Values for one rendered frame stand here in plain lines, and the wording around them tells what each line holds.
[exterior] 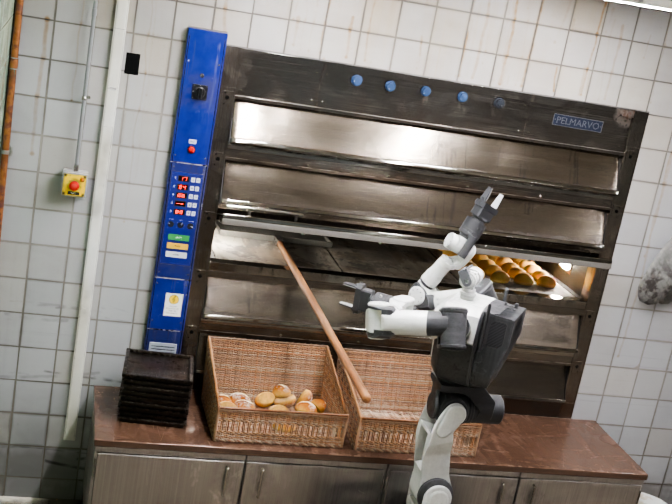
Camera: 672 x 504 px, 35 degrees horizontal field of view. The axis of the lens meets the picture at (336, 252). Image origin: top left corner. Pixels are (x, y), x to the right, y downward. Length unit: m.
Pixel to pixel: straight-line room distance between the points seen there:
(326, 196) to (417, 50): 0.73
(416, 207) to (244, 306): 0.88
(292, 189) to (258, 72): 0.52
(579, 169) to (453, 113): 0.66
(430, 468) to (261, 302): 1.12
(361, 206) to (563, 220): 0.97
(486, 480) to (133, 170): 1.99
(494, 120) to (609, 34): 0.63
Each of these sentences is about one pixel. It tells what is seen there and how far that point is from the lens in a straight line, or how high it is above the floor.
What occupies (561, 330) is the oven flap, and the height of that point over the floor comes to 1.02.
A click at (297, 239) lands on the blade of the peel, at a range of 5.17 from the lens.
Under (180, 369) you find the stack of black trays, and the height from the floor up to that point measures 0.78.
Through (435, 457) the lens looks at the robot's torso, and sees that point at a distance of 4.19.
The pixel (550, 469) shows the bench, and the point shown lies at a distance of 4.85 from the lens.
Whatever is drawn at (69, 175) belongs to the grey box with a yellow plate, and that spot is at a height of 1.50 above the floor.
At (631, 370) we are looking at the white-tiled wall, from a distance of 5.49.
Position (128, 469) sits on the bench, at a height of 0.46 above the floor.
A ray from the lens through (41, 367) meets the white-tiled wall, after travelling 4.82.
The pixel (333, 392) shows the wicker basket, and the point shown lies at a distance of 4.72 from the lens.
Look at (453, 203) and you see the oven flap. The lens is 4.85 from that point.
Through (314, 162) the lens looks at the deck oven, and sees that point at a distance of 4.63.
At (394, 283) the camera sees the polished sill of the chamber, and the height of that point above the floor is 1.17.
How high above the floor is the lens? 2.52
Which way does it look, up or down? 15 degrees down
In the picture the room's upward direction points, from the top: 10 degrees clockwise
